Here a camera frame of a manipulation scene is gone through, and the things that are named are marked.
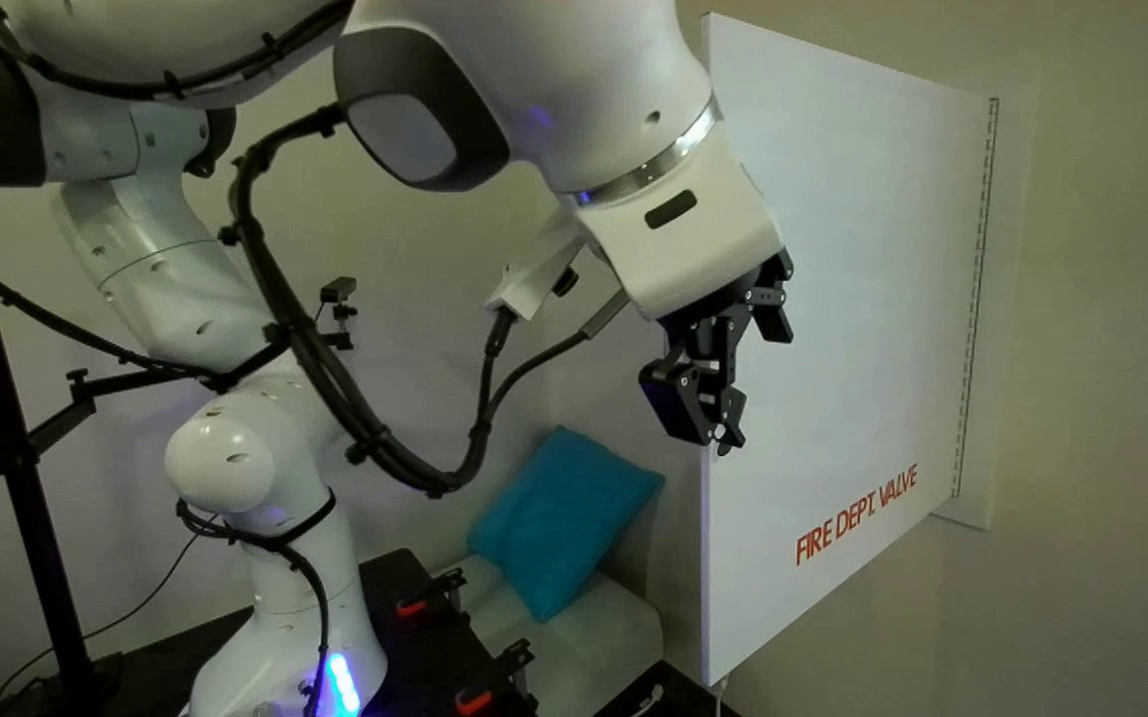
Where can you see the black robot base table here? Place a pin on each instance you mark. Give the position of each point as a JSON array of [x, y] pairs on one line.
[[456, 645]]

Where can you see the teal cushion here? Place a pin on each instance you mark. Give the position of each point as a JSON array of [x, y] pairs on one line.
[[561, 519]]

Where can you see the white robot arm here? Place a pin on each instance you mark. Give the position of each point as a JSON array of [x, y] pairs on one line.
[[114, 103]]

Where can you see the black camera tripod stand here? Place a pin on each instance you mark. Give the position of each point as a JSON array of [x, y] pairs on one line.
[[80, 688]]

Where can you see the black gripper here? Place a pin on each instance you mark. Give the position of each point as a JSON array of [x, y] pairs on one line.
[[693, 382]]

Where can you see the white fire valve door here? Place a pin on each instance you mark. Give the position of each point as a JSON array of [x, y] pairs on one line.
[[879, 183]]

